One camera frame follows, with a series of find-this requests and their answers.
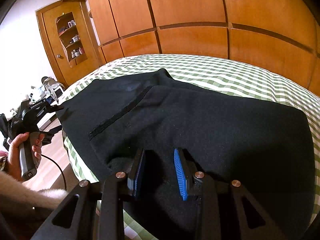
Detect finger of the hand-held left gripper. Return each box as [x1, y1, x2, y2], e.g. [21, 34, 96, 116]
[39, 125, 63, 145]
[47, 104, 65, 115]

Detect small bottles on shelves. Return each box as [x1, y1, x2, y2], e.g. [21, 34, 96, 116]
[65, 19, 85, 58]

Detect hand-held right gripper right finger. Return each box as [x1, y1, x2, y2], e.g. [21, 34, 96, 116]
[173, 147, 288, 240]

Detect wooden wardrobe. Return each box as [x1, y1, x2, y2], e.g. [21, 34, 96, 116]
[61, 0, 320, 98]

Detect green checked bed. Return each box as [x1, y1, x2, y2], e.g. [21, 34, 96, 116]
[61, 54, 320, 240]

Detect black pants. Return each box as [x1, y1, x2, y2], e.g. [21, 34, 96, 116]
[55, 68, 315, 240]

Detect wooden door with shelves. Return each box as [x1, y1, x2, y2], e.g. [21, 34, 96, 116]
[36, 1, 105, 88]

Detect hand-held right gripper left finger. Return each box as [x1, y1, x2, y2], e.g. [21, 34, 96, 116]
[30, 148, 147, 240]

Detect clutter pile by wall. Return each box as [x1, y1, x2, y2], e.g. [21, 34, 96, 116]
[30, 86, 63, 103]

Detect person's left hand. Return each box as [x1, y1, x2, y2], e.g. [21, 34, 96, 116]
[7, 132, 46, 182]

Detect black cable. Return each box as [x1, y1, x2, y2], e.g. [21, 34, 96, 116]
[39, 154, 67, 193]

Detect person's left forearm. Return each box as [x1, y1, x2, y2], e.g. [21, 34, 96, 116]
[0, 171, 68, 212]

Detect grey bag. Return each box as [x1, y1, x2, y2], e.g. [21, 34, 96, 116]
[41, 76, 66, 98]

